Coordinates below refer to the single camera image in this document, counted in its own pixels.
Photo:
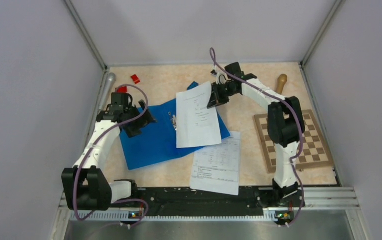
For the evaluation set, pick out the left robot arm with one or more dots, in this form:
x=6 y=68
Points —
x=84 y=184

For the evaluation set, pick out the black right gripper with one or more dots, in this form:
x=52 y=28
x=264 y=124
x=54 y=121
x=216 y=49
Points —
x=216 y=99

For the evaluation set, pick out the aluminium frame rail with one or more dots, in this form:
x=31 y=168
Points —
x=315 y=198

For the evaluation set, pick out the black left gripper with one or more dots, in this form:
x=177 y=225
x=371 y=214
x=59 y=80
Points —
x=133 y=130

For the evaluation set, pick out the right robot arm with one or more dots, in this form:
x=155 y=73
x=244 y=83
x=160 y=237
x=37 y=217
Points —
x=285 y=125

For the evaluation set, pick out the silver microphone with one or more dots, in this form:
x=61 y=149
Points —
x=110 y=79

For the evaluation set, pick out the red block far left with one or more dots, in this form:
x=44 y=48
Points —
x=121 y=89

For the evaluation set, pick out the blue block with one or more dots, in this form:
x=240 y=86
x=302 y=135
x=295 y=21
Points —
x=192 y=85

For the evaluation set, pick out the Chinese printed paper sheet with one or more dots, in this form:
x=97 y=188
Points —
x=216 y=168

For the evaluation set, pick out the red block near folder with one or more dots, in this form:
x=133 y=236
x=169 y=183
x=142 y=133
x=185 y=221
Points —
x=135 y=79

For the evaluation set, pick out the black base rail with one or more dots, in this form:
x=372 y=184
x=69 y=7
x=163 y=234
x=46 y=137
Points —
x=186 y=202

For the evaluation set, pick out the English printed paper sheet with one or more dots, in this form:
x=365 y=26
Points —
x=196 y=124

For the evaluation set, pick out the wooden pestle handle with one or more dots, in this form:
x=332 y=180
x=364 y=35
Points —
x=281 y=82

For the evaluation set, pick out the blue clip file folder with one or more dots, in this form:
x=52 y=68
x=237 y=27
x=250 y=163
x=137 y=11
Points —
x=157 y=141

